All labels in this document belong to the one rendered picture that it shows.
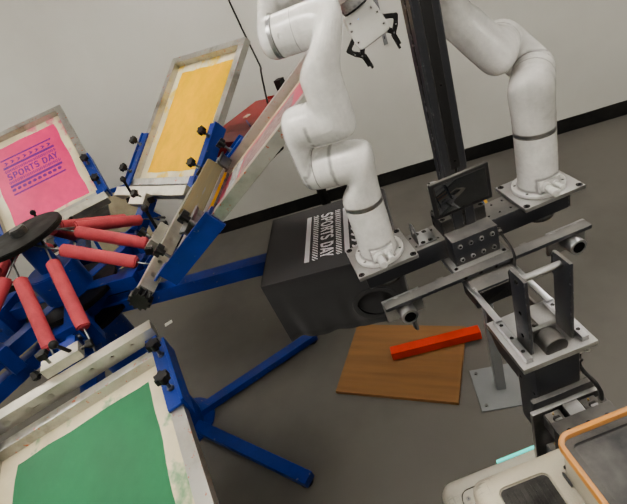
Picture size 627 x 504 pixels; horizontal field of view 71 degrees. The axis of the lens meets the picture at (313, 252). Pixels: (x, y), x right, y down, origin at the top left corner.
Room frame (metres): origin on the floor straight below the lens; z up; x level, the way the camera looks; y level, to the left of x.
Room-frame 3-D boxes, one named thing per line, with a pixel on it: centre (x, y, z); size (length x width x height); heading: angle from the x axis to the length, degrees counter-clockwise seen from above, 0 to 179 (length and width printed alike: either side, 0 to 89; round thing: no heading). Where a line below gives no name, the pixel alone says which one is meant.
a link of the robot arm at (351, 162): (0.93, -0.15, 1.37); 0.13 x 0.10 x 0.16; 65
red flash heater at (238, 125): (2.71, 0.00, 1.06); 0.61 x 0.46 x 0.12; 135
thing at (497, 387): (1.17, -0.53, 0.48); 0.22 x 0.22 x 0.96; 75
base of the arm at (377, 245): (0.91, -0.16, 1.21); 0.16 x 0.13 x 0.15; 178
